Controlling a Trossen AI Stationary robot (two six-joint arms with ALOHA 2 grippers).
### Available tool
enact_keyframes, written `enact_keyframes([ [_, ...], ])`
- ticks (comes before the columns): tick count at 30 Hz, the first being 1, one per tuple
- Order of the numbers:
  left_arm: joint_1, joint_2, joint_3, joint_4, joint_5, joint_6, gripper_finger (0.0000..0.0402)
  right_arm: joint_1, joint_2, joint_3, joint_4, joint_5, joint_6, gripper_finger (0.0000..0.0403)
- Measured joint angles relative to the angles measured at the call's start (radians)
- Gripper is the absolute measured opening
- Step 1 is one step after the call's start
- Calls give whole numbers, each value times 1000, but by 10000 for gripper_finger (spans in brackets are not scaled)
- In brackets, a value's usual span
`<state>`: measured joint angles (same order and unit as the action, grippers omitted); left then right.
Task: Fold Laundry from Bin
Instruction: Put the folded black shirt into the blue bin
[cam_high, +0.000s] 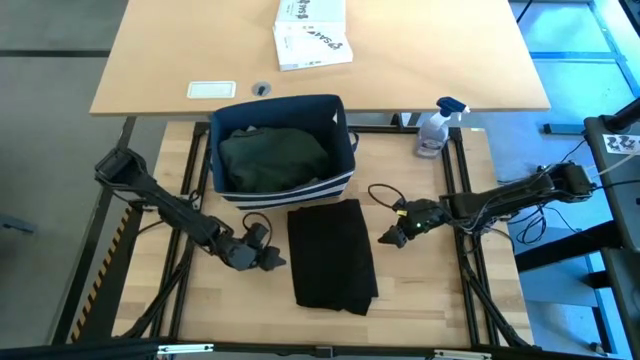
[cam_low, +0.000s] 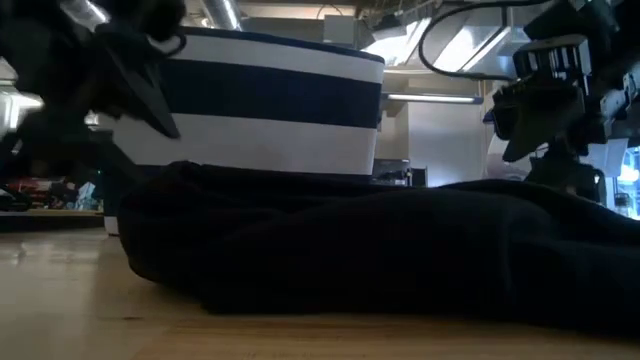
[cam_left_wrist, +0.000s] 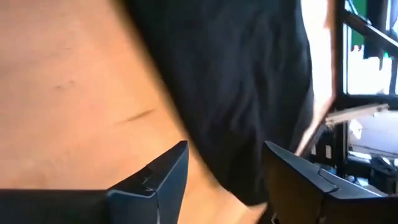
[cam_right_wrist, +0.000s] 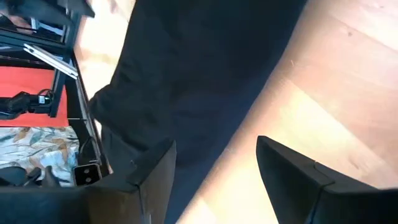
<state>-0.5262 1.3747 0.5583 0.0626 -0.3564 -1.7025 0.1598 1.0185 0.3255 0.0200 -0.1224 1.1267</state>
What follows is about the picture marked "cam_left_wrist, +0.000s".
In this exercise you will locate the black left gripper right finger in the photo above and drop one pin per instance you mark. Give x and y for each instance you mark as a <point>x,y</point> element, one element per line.
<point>311,202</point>

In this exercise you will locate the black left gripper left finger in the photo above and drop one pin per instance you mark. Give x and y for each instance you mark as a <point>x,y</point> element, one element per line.
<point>93,207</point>

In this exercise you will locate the black T-shirt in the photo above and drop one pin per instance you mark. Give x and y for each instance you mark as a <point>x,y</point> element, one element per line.
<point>233,93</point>

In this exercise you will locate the black labelled equipment box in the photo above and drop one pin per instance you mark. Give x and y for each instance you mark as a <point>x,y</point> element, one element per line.
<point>329,146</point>

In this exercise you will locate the black aluminium table frame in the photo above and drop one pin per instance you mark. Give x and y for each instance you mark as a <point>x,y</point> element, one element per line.
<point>339,62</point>

